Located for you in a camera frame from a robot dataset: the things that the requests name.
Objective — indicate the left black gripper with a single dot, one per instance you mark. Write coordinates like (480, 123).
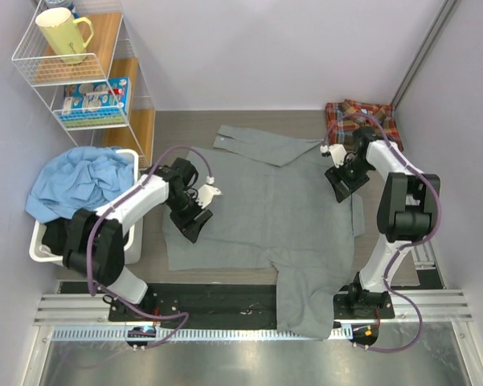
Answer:
(189, 227)

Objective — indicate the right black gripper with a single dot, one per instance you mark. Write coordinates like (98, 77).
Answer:
(335, 175)

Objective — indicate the grey long sleeve shirt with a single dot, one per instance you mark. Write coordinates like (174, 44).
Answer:
(276, 209)

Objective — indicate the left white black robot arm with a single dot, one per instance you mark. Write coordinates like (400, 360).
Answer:
(95, 245)

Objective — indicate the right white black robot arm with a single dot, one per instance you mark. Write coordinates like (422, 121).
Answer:
(408, 215)

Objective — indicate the folded plaid shirt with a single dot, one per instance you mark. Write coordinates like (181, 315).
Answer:
(343, 118)

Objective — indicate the white plastic laundry bin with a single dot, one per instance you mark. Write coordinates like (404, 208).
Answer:
(132, 247)

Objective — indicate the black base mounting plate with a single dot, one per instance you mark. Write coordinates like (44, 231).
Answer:
(231, 307)

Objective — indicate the light blue shirt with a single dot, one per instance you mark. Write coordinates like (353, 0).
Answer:
(83, 177)

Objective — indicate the black garment in bin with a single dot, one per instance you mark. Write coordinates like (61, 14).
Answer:
(56, 235)

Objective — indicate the blue picture box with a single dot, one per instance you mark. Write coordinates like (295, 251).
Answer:
(98, 103)

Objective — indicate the yellow mug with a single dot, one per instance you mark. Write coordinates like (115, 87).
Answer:
(67, 36)

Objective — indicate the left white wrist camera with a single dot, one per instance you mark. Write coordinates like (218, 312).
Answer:
(207, 192)

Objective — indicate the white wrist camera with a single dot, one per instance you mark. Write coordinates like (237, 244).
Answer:
(207, 192)
(336, 151)

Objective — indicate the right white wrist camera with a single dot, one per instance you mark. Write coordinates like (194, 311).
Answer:
(336, 151)

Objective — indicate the aluminium corner post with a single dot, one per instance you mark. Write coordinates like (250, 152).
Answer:
(434, 32)

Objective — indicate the aluminium rail frame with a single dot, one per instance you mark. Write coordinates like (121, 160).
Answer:
(433, 340)

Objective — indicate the white wire shelf rack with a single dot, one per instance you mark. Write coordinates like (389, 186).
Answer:
(110, 54)

